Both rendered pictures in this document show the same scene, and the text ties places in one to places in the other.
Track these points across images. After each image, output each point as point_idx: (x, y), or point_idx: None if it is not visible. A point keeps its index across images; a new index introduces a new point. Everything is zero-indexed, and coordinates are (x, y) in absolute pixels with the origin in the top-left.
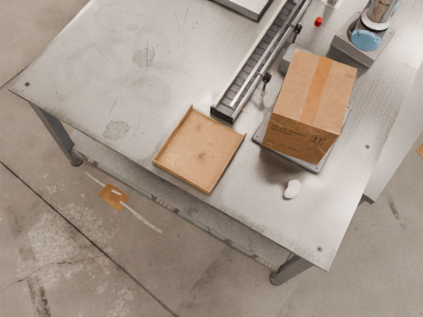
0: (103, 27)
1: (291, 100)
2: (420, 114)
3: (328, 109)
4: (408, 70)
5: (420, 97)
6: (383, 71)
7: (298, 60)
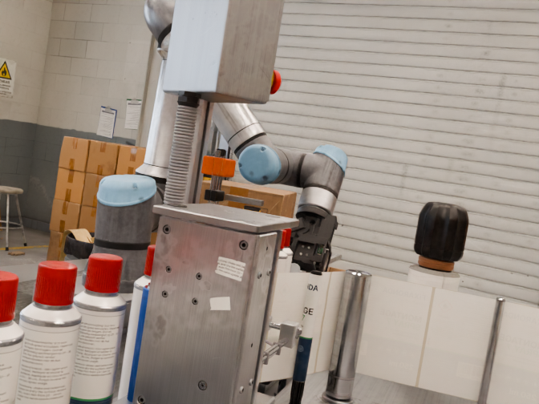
0: None
1: (279, 190)
2: (32, 268)
3: (234, 183)
4: (18, 288)
5: (18, 273)
6: None
7: (277, 192)
